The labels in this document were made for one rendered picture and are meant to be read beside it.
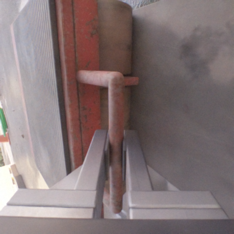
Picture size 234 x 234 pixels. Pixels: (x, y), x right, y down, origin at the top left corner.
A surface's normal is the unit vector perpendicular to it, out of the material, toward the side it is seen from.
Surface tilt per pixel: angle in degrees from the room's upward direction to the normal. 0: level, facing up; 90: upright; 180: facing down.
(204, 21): 0
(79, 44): 90
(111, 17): 70
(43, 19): 0
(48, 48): 0
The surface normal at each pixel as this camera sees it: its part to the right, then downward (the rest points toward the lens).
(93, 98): 0.63, 0.23
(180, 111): -0.77, 0.19
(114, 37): 0.43, 0.27
